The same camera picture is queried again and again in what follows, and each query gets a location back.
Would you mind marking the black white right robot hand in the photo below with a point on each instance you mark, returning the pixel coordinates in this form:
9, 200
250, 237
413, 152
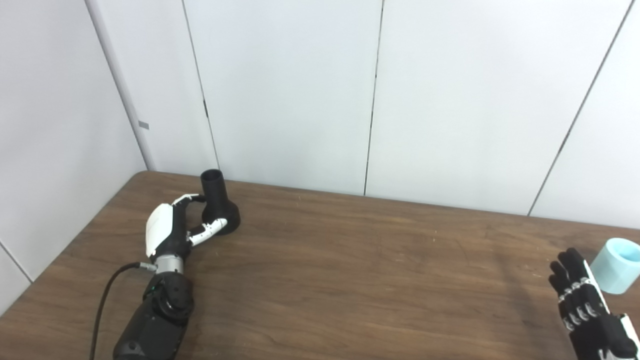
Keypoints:
595, 320

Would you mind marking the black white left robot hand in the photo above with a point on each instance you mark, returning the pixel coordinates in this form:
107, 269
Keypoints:
167, 232

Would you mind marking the black flared nozzle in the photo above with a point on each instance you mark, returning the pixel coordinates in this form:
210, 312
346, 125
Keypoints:
220, 210

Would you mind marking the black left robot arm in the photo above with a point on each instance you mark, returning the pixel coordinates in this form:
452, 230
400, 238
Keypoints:
160, 315

